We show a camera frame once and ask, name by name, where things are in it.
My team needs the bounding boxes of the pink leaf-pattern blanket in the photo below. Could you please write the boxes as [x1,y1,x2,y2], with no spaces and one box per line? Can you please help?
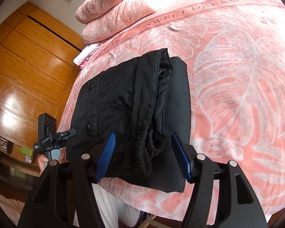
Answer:
[59,0,285,216]

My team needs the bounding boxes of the person's left hand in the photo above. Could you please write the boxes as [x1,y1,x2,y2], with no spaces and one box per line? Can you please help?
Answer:
[37,147,68,175]

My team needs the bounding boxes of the lower pink pillow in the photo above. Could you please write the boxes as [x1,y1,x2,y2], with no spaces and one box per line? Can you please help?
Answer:
[82,0,162,45]

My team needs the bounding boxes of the wooden wardrobe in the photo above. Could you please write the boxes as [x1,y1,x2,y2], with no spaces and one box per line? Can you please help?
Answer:
[0,2,84,164]

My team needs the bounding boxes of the white pink folded towel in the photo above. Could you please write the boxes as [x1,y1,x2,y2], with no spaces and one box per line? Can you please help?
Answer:
[73,42,101,66]

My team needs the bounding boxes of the white striped trousers leg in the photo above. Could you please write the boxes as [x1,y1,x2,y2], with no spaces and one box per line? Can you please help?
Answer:
[72,183,142,228]

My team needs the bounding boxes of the black padded pants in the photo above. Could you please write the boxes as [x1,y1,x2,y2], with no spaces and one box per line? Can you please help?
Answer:
[66,48,192,192]

